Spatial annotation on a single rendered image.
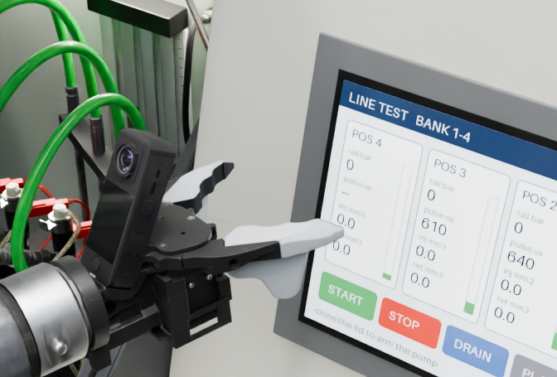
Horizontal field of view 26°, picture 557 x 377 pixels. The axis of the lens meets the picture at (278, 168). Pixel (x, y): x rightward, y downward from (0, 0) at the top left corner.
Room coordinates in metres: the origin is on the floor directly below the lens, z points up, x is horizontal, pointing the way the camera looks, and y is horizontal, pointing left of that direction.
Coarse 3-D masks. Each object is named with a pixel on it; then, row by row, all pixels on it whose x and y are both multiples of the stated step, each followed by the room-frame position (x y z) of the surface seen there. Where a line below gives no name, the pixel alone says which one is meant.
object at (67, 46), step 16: (48, 48) 1.20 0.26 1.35; (64, 48) 1.21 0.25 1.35; (80, 48) 1.23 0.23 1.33; (32, 64) 1.17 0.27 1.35; (96, 64) 1.26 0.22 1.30; (16, 80) 1.15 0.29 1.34; (112, 80) 1.27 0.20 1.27; (0, 96) 1.13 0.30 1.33; (0, 112) 1.13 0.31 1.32; (112, 112) 1.28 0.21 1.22; (0, 256) 1.10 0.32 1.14; (32, 256) 1.14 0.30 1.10; (48, 256) 1.15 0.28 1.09
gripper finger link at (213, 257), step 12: (216, 240) 0.70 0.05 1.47; (276, 240) 0.70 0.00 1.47; (192, 252) 0.69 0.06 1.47; (204, 252) 0.69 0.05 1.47; (216, 252) 0.69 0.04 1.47; (228, 252) 0.69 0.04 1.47; (240, 252) 0.69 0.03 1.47; (252, 252) 0.69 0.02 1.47; (264, 252) 0.69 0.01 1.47; (276, 252) 0.70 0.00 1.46; (192, 264) 0.68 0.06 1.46; (204, 264) 0.68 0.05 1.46; (216, 264) 0.68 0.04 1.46; (228, 264) 0.68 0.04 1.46; (240, 264) 0.68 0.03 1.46
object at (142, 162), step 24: (120, 144) 0.73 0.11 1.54; (144, 144) 0.72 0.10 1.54; (168, 144) 0.72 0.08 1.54; (120, 168) 0.72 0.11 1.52; (144, 168) 0.70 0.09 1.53; (168, 168) 0.71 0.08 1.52; (120, 192) 0.71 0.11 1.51; (144, 192) 0.70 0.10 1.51; (96, 216) 0.71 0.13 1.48; (120, 216) 0.69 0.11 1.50; (144, 216) 0.69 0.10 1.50; (96, 240) 0.70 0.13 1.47; (120, 240) 0.68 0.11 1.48; (144, 240) 0.69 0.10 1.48; (96, 264) 0.69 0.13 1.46; (120, 264) 0.68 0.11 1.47
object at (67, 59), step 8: (56, 16) 1.43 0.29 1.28; (56, 24) 1.43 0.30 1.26; (64, 24) 1.44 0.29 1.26; (56, 32) 1.44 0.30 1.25; (64, 32) 1.43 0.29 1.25; (64, 40) 1.43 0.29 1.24; (64, 56) 1.44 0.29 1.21; (64, 64) 1.44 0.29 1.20; (72, 64) 1.44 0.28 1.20; (72, 72) 1.44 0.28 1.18; (72, 80) 1.44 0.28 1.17; (72, 88) 1.44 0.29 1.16
